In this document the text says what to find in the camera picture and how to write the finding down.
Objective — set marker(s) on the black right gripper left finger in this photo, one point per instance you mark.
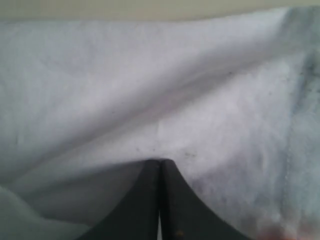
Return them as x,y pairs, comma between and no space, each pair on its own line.
136,217

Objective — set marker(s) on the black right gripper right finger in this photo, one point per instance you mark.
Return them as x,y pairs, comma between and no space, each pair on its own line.
183,215

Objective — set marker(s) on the white t-shirt with red lettering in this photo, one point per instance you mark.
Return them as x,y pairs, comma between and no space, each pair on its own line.
234,101

